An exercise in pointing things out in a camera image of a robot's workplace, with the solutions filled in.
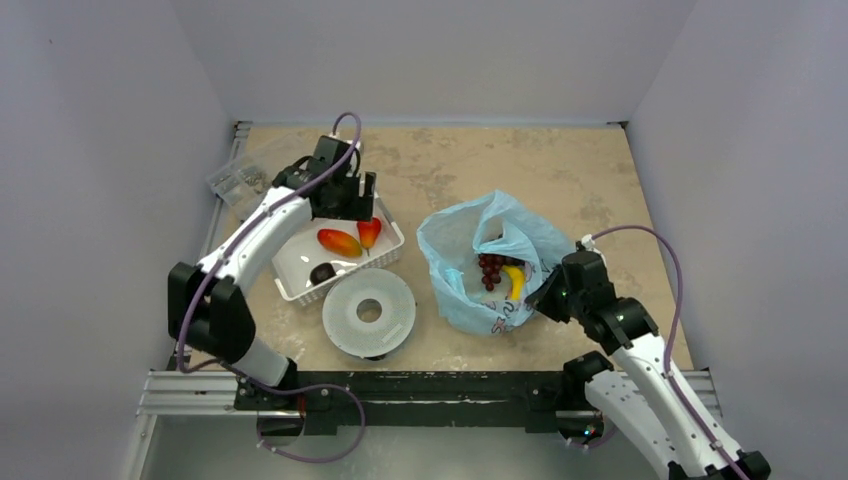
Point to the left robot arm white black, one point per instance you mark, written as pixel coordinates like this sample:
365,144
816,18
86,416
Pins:
207,301

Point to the red fake grapes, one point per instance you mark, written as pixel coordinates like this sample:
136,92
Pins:
490,266

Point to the dark fruit in basket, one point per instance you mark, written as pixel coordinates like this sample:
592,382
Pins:
322,273

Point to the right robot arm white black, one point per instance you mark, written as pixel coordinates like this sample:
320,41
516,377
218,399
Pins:
632,380

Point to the light blue plastic bag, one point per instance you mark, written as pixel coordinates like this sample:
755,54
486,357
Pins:
454,239

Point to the yellow fake fruit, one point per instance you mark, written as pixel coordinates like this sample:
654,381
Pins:
517,278

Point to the white perforated plastic basket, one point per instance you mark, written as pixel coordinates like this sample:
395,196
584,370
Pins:
293,264

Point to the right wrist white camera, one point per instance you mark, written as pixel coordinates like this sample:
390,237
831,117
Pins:
588,243

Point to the clear plastic screw organizer box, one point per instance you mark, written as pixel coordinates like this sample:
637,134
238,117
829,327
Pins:
244,180

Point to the red orange fake fruit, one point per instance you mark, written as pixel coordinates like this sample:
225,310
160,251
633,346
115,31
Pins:
339,242

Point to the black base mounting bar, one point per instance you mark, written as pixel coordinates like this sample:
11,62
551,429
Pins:
537,402

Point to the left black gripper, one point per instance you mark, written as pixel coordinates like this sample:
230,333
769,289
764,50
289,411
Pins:
360,208

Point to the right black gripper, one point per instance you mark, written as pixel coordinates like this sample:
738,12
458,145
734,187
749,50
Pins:
549,297

